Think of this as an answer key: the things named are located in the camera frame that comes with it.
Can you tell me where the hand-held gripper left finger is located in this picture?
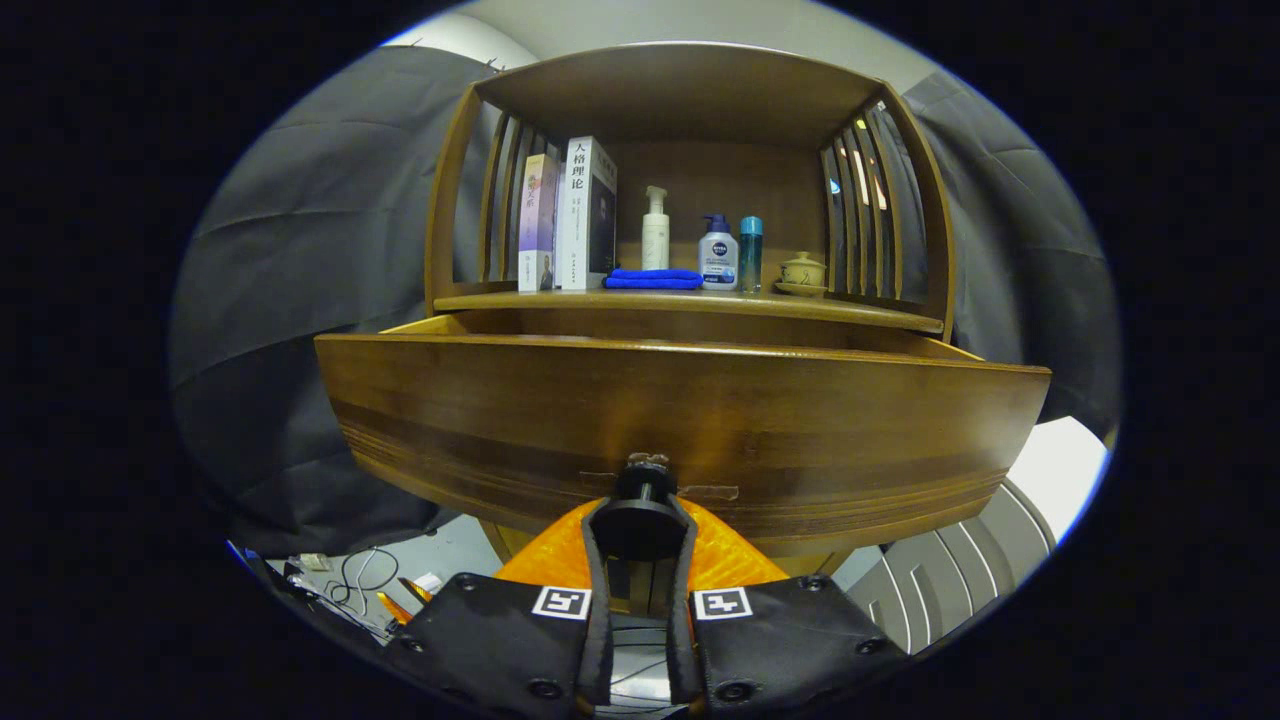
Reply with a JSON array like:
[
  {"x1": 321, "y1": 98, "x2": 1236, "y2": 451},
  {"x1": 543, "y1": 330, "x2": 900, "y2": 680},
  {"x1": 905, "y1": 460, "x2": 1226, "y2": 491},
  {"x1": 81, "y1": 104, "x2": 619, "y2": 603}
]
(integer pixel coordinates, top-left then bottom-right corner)
[{"x1": 385, "y1": 497, "x2": 615, "y2": 717}]

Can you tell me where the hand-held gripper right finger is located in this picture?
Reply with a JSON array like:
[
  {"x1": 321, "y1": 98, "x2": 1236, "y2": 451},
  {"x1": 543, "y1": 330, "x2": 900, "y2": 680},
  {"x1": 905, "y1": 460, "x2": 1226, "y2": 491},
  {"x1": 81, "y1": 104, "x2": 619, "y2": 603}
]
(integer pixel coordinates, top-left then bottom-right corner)
[{"x1": 667, "y1": 497, "x2": 911, "y2": 715}]

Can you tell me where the black drawer knob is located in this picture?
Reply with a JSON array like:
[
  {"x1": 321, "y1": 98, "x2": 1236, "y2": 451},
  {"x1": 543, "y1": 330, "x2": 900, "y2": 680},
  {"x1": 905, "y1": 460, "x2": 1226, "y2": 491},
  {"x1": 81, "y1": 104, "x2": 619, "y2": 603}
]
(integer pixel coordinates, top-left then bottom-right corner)
[{"x1": 599, "y1": 452, "x2": 692, "y2": 561}]

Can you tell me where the wooden drawer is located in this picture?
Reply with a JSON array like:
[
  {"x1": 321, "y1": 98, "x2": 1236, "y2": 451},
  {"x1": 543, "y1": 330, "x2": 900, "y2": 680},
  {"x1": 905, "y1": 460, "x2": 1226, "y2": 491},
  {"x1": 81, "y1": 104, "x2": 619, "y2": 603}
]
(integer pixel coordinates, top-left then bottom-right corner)
[{"x1": 315, "y1": 312, "x2": 1053, "y2": 556}]

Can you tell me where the wooden countertop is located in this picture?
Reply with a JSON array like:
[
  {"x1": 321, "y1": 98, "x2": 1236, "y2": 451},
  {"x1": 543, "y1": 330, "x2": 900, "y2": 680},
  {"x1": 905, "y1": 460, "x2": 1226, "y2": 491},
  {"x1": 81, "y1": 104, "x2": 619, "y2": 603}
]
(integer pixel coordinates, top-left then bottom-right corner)
[{"x1": 433, "y1": 285, "x2": 946, "y2": 336}]

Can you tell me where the wooden cabinet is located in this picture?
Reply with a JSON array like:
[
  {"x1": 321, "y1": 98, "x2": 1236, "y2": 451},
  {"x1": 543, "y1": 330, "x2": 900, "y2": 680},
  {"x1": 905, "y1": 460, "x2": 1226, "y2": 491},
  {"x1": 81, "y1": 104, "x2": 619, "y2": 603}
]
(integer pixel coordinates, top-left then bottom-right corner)
[{"x1": 425, "y1": 42, "x2": 956, "y2": 581}]

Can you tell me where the blue folded cloth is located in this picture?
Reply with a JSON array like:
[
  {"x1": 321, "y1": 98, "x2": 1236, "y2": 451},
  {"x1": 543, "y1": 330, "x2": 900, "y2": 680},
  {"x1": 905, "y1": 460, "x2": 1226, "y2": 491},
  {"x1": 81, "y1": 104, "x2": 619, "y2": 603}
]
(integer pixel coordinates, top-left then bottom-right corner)
[{"x1": 604, "y1": 267, "x2": 704, "y2": 291}]

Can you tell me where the white bottle with blue cap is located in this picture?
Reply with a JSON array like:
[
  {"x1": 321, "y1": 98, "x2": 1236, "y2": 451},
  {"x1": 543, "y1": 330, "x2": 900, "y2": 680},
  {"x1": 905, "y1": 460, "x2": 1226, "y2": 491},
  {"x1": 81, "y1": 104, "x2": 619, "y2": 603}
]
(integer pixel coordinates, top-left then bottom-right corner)
[{"x1": 698, "y1": 213, "x2": 740, "y2": 291}]

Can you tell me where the yellow lidded teacup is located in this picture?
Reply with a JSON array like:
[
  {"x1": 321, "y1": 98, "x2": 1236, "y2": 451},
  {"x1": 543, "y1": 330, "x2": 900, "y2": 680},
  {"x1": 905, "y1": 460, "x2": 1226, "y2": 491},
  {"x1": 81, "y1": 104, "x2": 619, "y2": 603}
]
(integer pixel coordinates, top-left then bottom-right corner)
[{"x1": 775, "y1": 251, "x2": 830, "y2": 298}]

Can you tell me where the teal bottle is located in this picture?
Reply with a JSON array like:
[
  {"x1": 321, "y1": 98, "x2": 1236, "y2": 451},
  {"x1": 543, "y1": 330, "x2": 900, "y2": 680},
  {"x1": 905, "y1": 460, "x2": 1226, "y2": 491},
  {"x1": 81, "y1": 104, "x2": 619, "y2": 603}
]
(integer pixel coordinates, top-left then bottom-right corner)
[{"x1": 740, "y1": 216, "x2": 764, "y2": 294}]

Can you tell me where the white pump bottle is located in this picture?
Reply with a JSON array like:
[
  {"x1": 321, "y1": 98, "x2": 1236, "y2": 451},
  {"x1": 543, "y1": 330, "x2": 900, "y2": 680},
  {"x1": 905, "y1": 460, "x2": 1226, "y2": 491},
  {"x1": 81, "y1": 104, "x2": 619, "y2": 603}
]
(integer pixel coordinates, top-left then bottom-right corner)
[{"x1": 641, "y1": 185, "x2": 671, "y2": 271}]

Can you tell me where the purple book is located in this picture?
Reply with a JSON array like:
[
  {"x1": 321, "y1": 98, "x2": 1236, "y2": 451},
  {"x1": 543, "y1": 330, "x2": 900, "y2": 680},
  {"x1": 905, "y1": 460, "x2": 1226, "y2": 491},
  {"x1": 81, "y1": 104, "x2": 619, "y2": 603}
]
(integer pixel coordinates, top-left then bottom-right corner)
[{"x1": 517, "y1": 153, "x2": 561, "y2": 293}]

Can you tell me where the white book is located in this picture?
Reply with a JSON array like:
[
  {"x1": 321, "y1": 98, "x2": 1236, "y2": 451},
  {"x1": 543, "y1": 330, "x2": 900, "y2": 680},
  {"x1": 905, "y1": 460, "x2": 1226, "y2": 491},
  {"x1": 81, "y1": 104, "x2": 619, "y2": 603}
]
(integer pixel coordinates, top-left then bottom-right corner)
[{"x1": 555, "y1": 136, "x2": 618, "y2": 291}]

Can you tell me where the white table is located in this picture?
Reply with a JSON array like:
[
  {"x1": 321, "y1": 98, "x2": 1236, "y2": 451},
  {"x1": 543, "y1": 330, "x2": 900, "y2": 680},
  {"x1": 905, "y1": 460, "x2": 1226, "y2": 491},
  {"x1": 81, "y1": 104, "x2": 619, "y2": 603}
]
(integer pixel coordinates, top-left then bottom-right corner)
[{"x1": 1005, "y1": 415, "x2": 1111, "y2": 546}]

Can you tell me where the black backdrop cloth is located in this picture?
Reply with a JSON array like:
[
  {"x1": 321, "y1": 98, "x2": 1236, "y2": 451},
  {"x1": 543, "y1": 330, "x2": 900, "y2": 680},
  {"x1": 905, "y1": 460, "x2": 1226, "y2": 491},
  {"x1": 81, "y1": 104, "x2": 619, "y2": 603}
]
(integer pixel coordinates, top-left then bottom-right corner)
[{"x1": 168, "y1": 45, "x2": 1121, "y2": 556}]

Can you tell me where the black floor cable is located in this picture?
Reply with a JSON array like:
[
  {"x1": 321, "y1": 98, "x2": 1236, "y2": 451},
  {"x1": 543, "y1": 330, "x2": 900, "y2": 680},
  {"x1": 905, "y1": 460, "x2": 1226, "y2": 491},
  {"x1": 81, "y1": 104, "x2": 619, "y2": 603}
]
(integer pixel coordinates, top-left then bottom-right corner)
[{"x1": 285, "y1": 545, "x2": 401, "y2": 621}]

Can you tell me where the grey metal frame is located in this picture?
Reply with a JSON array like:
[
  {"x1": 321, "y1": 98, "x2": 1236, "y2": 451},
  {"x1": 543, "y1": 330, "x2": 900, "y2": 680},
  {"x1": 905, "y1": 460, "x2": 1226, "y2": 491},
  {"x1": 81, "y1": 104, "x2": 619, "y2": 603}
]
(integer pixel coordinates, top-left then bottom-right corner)
[{"x1": 845, "y1": 480, "x2": 1058, "y2": 656}]

